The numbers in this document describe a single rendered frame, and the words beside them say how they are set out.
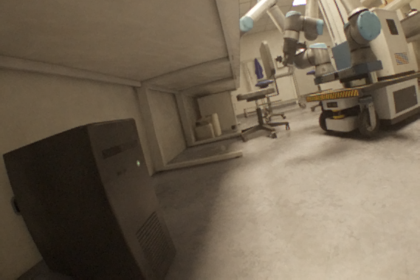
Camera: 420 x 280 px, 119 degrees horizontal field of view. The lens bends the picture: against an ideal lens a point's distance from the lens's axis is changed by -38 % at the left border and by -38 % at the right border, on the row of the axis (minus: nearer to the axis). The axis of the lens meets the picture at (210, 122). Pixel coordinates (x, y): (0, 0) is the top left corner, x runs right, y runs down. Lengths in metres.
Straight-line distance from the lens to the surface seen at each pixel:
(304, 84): 7.17
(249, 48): 7.11
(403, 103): 1.54
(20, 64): 0.87
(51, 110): 0.99
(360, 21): 1.20
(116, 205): 0.39
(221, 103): 3.48
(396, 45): 1.74
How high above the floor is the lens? 0.37
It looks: 3 degrees down
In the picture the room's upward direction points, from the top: 13 degrees counter-clockwise
